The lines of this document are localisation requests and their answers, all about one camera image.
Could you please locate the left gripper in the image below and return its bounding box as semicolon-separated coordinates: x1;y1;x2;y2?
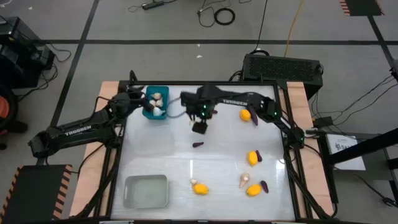
123;87;155;113

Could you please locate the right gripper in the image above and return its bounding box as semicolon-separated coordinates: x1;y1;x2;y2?
180;84;218;135

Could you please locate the large purple eggplant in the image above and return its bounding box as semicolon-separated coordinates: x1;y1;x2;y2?
249;105;259;126

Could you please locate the teal plastic basket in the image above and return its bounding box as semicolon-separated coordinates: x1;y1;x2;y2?
142;86;170;121

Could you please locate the black power strip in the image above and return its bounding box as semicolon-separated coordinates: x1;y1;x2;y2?
141;0;165;11

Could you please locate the black computer case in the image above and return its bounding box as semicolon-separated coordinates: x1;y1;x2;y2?
241;53;324;100

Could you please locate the small black box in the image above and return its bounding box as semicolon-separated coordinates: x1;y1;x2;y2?
312;116;335;128

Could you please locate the black equipment stack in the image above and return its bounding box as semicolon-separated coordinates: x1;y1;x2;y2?
0;17;56;90

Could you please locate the orange and black device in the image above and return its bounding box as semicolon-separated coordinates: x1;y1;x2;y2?
0;84;29;147

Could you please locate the black mat striped edge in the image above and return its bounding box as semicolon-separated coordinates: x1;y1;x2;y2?
0;164;74;224
338;0;385;17

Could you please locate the white paper sheet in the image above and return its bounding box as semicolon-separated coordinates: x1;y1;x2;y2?
326;133;367;171

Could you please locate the black stand beam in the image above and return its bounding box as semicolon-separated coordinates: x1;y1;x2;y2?
313;124;398;206

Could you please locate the black metal table frame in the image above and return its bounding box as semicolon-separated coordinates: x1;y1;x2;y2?
74;70;340;224

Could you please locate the thin black floor cable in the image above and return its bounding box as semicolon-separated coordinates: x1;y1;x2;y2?
197;0;218;28

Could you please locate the coiled black cable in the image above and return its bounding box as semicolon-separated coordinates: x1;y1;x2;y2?
213;7;236;27

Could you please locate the yellow cable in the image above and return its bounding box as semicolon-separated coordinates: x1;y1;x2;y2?
284;0;305;57

